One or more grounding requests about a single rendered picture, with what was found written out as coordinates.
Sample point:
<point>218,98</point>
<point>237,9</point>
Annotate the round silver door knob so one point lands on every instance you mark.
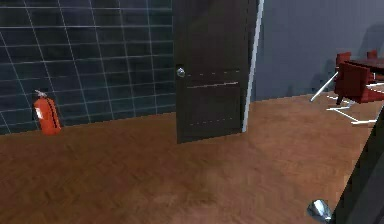
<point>180,72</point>
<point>319,210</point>

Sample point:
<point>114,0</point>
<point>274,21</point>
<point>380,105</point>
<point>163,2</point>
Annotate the dark brown room door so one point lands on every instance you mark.
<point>213,50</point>

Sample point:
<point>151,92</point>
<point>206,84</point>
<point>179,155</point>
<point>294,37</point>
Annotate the red fire extinguisher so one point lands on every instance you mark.
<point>47,115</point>

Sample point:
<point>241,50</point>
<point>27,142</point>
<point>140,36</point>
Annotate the red chair with white legs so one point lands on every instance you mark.
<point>355,83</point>
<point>372,54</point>
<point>342,57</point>

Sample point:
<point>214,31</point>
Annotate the dark red table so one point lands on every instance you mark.
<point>368,63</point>

